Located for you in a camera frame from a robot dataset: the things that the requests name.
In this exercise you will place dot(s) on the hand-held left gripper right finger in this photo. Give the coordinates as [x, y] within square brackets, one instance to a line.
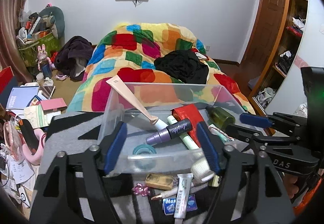
[207, 148]

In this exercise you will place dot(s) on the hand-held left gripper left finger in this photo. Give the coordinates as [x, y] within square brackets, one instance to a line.
[115, 148]

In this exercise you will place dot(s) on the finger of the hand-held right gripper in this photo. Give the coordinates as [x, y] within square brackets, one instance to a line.
[253, 119]
[240, 132]

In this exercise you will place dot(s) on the pale green slim tube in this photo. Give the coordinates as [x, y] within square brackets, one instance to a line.
[191, 144]

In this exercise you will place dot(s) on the mint green tube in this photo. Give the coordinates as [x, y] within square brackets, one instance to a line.
[222, 138]

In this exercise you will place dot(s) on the teal tape roll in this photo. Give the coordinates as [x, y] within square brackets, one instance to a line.
[138, 150]

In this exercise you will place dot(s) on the dark green glass bottle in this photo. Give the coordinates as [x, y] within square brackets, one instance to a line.
[220, 117]

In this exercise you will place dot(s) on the purple black cosmetic tube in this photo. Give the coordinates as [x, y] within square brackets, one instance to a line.
[174, 130]

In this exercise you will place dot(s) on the red packet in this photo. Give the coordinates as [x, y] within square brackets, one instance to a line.
[187, 115]

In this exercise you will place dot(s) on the clear plastic box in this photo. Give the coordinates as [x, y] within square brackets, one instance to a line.
[162, 160]

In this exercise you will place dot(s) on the pink bead trinket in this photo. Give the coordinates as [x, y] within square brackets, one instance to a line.
[140, 189]

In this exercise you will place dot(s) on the long pink cosmetic tube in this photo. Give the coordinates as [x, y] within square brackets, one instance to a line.
[131, 100]

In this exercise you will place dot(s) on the white ointment tube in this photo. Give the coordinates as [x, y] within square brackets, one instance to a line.
[183, 193]

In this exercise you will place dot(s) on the cream pen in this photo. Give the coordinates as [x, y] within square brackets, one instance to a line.
[164, 193]

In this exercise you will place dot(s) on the small blue packet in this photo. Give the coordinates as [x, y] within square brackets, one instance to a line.
[168, 205]

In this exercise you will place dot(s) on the person's right hand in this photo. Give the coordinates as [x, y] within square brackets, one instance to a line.
[292, 186]

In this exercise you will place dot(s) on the grey black blanket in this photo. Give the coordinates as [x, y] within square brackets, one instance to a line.
[83, 122]

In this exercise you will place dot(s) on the dark bag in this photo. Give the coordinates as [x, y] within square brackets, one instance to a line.
[284, 62]

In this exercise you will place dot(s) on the pink flat box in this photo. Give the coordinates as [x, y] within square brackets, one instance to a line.
[54, 104]

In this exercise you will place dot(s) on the pink curved holder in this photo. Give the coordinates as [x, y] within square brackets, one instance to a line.
[35, 159]

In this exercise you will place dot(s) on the pale green card box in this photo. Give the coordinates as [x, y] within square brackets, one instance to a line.
[36, 116]

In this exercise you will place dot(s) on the black garment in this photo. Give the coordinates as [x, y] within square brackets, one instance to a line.
[182, 65]

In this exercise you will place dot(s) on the wooden door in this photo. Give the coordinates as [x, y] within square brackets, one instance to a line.
[268, 24]

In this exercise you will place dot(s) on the pile of papers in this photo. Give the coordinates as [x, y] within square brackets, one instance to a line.
[17, 176]

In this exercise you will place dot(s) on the white sliding wardrobe door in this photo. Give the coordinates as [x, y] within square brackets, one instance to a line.
[313, 36]

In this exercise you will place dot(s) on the dark purple garment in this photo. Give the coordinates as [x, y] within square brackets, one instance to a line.
[73, 54]

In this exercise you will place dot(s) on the pink pouch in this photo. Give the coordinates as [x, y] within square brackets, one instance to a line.
[12, 140]

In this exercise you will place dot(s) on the blue booklet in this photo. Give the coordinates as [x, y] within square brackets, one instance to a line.
[22, 97]

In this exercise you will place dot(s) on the white cloth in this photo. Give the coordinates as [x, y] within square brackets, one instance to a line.
[298, 22]

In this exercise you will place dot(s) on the pink rabbit toy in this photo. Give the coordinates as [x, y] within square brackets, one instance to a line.
[45, 62]

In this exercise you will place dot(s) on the colourful patchwork quilt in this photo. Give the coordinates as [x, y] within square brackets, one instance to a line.
[151, 36]

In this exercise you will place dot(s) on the navy box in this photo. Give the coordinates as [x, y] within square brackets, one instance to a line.
[7, 100]

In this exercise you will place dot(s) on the red box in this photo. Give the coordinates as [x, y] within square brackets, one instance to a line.
[6, 79]

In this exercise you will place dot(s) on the grey neck pillow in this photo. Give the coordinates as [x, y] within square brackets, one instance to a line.
[59, 16]

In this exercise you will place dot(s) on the heap of household clutter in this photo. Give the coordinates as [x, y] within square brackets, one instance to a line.
[33, 26]

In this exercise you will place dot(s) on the striped brown curtain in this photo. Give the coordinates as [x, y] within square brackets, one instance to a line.
[12, 24]

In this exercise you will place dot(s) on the wall outlet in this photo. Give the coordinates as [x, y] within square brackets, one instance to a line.
[207, 48]

